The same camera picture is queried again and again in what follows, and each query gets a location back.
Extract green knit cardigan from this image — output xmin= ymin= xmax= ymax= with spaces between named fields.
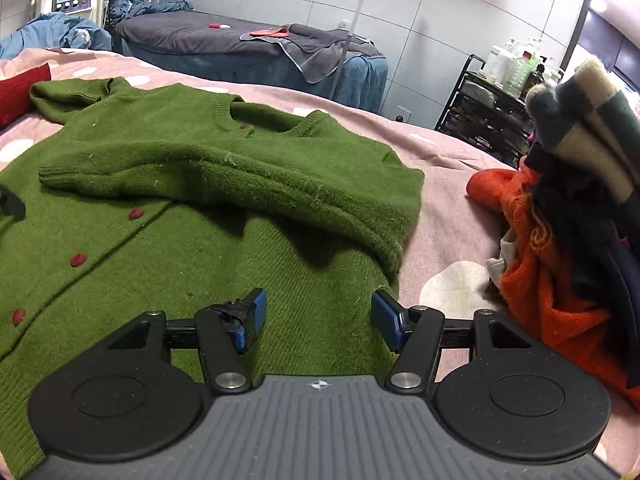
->
xmin=0 ymin=77 xmax=426 ymax=478

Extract red knit sweater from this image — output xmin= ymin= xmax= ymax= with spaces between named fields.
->
xmin=0 ymin=64 xmax=51 ymax=128

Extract pink reindeer bed blanket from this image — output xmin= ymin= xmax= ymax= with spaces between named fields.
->
xmin=0 ymin=46 xmax=640 ymax=476

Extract orange knit garment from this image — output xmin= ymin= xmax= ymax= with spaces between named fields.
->
xmin=466 ymin=168 xmax=639 ymax=406

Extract blue crumpled bedding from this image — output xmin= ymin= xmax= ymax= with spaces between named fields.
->
xmin=1 ymin=12 xmax=112 ymax=60

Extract dark navy garment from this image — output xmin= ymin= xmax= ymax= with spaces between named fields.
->
xmin=524 ymin=143 xmax=639 ymax=387

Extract black trolley cart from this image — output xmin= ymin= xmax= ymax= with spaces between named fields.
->
xmin=435 ymin=54 xmax=534 ymax=168

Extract massage bed with grey cover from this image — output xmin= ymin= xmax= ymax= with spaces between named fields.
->
xmin=111 ymin=11 xmax=388 ymax=113

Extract checkered plaid scarf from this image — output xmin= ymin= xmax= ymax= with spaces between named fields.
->
xmin=525 ymin=58 xmax=639 ymax=208

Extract clear plastic bottles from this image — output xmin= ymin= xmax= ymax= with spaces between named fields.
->
xmin=480 ymin=39 xmax=564 ymax=100

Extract brown glass bottle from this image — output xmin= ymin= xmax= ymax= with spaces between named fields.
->
xmin=521 ymin=63 xmax=546 ymax=101

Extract grey towel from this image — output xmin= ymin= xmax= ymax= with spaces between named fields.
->
xmin=240 ymin=23 xmax=383 ymax=84

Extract red cloth on bed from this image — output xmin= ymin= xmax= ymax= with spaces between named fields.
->
xmin=250 ymin=27 xmax=290 ymax=39

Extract white floor lamp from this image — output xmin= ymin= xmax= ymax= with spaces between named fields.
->
xmin=326 ymin=0 xmax=430 ymax=101

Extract wall socket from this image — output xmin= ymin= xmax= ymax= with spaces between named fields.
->
xmin=395 ymin=105 xmax=411 ymax=124

